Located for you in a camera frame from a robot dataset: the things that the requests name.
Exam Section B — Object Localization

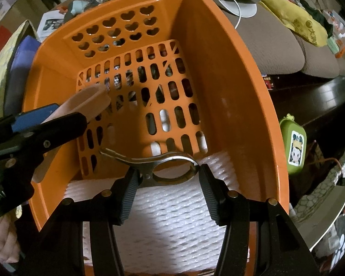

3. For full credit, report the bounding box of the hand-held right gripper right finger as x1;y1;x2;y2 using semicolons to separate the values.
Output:
198;164;319;276

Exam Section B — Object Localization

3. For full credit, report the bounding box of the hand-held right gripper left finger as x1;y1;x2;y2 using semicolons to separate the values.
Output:
19;167;143;276

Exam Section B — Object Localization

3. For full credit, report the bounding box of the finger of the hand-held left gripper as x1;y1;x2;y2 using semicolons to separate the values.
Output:
0;104;59;146
0;112;88;161

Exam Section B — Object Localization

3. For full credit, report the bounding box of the pink plastic clothes clip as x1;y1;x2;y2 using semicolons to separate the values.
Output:
32;85;111;183

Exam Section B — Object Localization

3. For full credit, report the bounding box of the white foam net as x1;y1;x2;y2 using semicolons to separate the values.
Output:
65;154;250;273

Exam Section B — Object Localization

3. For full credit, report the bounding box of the metal clamp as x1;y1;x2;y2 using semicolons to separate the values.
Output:
99;147;202;187

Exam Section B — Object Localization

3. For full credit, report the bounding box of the orange plastic basket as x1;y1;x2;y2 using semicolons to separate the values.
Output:
22;0;289;276

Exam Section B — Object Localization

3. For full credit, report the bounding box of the pink cloth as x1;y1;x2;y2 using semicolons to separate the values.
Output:
0;207;20;265

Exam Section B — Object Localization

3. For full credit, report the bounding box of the purple package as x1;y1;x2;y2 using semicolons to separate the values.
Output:
4;36;43;115

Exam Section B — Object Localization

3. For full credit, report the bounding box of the yellow plaid tablecloth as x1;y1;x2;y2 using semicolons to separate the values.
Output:
0;20;29;118

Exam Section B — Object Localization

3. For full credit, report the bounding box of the white printed paper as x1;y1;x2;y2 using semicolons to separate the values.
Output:
37;10;66;42

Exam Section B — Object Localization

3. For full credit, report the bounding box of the green cartoon case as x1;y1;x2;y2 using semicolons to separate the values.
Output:
279;114;307;176

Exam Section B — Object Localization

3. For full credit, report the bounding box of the grey pebble-pattern bag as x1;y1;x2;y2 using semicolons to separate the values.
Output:
290;178;345;225

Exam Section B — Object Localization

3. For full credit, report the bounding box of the large cardboard box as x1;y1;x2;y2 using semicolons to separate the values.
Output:
0;0;55;35

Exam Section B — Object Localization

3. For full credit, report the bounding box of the white shelf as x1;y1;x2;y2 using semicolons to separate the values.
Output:
308;184;345;253

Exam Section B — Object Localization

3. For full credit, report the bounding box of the yellow cloth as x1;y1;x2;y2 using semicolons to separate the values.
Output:
254;0;328;48

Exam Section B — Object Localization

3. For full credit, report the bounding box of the pile of colourful packages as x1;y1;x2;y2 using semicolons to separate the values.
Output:
322;6;345;64

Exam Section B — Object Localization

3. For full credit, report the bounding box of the orange cable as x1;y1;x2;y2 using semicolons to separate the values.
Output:
322;158;343;179

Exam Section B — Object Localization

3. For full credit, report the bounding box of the white cable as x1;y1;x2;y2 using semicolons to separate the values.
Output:
158;0;242;29

